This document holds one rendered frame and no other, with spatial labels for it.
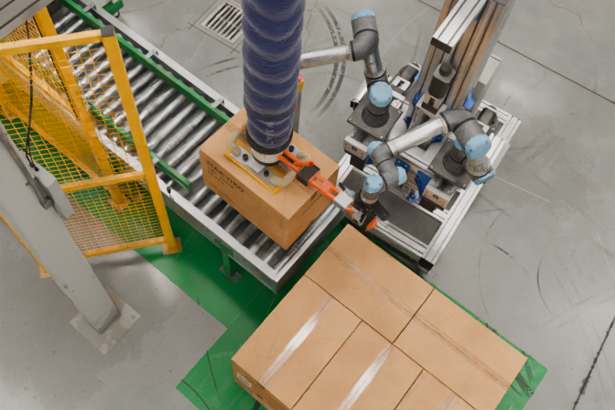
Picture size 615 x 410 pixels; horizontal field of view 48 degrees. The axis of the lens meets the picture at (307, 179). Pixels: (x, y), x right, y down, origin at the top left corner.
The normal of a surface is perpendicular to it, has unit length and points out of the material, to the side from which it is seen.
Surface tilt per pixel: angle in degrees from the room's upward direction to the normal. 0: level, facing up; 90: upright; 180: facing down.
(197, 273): 0
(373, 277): 0
